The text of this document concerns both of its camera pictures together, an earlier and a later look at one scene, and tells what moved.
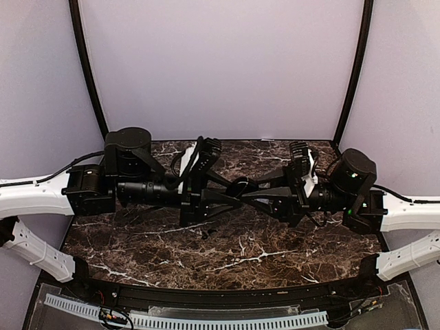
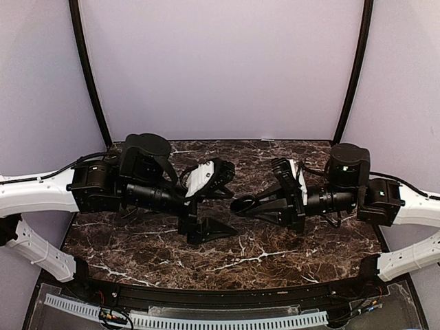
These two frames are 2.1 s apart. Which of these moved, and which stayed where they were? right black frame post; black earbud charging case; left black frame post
Moved: black earbud charging case
Stayed: left black frame post; right black frame post
